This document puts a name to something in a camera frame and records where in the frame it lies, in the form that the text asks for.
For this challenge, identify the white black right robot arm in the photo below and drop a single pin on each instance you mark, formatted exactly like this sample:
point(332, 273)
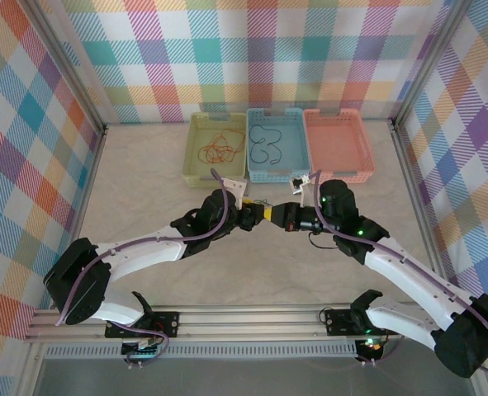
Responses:
point(413, 280)

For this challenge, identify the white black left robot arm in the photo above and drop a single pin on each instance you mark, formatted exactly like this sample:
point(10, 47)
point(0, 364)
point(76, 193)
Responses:
point(140, 251)

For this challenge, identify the light green perforated plastic basket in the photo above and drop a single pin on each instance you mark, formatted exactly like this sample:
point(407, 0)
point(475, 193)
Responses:
point(198, 173)

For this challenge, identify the pink perforated plastic basket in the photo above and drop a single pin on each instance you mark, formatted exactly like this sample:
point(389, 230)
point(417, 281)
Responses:
point(336, 142)

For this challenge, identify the light blue perforated plastic basket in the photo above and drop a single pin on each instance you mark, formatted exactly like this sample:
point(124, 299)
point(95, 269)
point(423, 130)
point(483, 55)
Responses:
point(293, 148)

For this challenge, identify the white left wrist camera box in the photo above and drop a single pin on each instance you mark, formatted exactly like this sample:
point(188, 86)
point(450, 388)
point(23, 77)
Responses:
point(235, 187)

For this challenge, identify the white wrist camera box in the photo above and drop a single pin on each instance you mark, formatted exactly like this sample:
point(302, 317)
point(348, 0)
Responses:
point(235, 187)
point(301, 183)

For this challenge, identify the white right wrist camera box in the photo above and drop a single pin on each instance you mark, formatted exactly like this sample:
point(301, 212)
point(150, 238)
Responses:
point(301, 183)

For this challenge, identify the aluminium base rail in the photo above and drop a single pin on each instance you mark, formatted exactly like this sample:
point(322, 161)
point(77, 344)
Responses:
point(247, 323)

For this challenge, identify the aluminium frame post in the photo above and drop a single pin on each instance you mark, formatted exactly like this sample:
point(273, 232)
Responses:
point(62, 62)
point(433, 53)

